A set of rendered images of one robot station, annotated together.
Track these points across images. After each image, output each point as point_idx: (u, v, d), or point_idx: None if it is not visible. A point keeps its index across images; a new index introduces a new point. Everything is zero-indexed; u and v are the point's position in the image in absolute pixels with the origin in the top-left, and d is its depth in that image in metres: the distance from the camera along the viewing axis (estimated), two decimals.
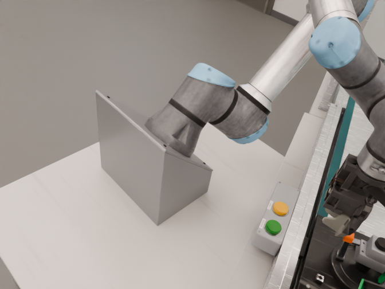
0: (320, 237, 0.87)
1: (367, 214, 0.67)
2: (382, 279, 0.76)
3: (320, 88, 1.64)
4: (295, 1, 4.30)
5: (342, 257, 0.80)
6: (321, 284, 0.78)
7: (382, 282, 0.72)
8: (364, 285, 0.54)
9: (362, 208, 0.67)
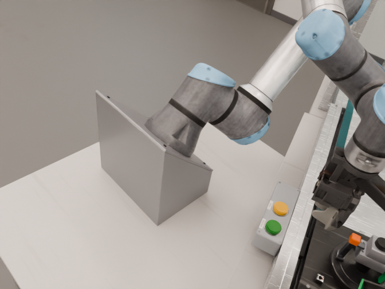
0: (320, 237, 0.87)
1: (354, 207, 0.67)
2: (382, 279, 0.76)
3: (320, 88, 1.64)
4: (295, 1, 4.30)
5: (342, 257, 0.80)
6: (321, 284, 0.78)
7: (382, 282, 0.72)
8: (364, 285, 0.54)
9: (349, 200, 0.67)
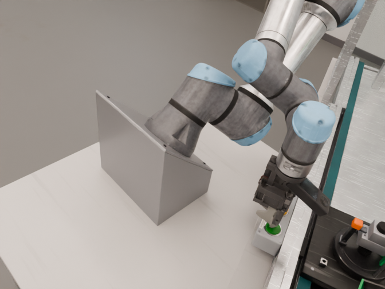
0: (323, 223, 0.91)
1: (287, 207, 0.77)
2: (384, 262, 0.80)
3: (320, 88, 1.64)
4: None
5: (345, 242, 0.84)
6: (324, 267, 0.81)
7: (384, 264, 0.75)
8: (364, 285, 0.54)
9: (283, 201, 0.77)
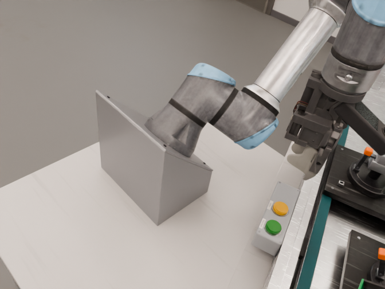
0: (340, 158, 1.11)
1: (336, 142, 0.55)
2: None
3: None
4: (295, 1, 4.30)
5: (358, 168, 1.04)
6: (342, 187, 1.01)
7: None
8: (364, 285, 0.54)
9: (329, 135, 0.55)
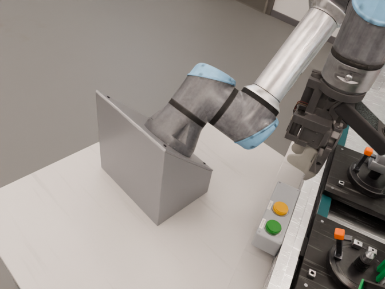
0: (340, 158, 1.11)
1: (336, 142, 0.55)
2: None
3: None
4: (295, 1, 4.30)
5: (358, 168, 1.04)
6: (342, 187, 1.01)
7: None
8: (364, 285, 0.54)
9: (329, 135, 0.55)
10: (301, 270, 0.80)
